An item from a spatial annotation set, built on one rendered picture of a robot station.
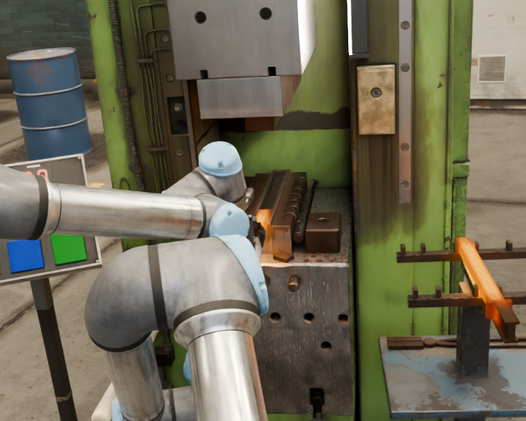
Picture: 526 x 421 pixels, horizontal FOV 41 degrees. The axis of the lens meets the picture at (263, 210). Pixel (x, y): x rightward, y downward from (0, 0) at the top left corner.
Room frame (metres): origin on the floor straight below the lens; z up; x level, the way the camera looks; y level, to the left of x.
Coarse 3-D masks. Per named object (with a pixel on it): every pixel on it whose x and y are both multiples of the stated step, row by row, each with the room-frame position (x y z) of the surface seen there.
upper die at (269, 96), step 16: (208, 80) 1.63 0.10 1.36; (224, 80) 1.63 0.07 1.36; (240, 80) 1.62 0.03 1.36; (256, 80) 1.61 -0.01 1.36; (272, 80) 1.61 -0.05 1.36; (288, 80) 1.73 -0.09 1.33; (208, 96) 1.63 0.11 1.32; (224, 96) 1.63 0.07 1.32; (240, 96) 1.62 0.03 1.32; (256, 96) 1.61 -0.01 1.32; (272, 96) 1.61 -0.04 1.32; (288, 96) 1.71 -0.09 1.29; (208, 112) 1.63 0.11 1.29; (224, 112) 1.63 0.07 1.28; (240, 112) 1.62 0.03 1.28; (256, 112) 1.61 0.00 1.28; (272, 112) 1.61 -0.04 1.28
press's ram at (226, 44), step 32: (192, 0) 1.64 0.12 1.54; (224, 0) 1.62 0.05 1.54; (256, 0) 1.61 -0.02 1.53; (288, 0) 1.60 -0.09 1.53; (192, 32) 1.64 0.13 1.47; (224, 32) 1.62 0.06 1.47; (256, 32) 1.61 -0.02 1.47; (288, 32) 1.60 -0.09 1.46; (192, 64) 1.64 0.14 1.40; (224, 64) 1.63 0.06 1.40; (256, 64) 1.61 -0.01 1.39; (288, 64) 1.60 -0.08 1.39
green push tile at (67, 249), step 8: (56, 240) 1.54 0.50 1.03; (64, 240) 1.54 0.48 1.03; (72, 240) 1.54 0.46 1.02; (80, 240) 1.55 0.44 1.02; (56, 248) 1.53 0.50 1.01; (64, 248) 1.53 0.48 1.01; (72, 248) 1.53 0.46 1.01; (80, 248) 1.54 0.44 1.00; (56, 256) 1.52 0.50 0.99; (64, 256) 1.52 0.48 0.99; (72, 256) 1.52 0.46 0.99; (80, 256) 1.53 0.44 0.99; (56, 264) 1.51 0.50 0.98
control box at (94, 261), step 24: (24, 168) 1.62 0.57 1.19; (48, 168) 1.63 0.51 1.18; (72, 168) 1.64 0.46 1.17; (0, 240) 1.52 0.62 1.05; (48, 240) 1.54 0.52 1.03; (96, 240) 1.56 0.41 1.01; (0, 264) 1.49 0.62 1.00; (48, 264) 1.51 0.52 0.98; (72, 264) 1.52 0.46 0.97; (96, 264) 1.53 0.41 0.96
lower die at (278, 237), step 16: (256, 176) 2.01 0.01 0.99; (272, 176) 1.97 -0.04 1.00; (288, 176) 1.97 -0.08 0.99; (304, 176) 1.97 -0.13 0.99; (256, 192) 1.87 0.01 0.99; (288, 192) 1.84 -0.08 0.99; (256, 208) 1.72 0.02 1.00; (272, 208) 1.71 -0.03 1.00; (272, 224) 1.62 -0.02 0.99; (288, 224) 1.61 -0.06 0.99; (272, 240) 1.61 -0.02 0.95; (288, 240) 1.60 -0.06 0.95
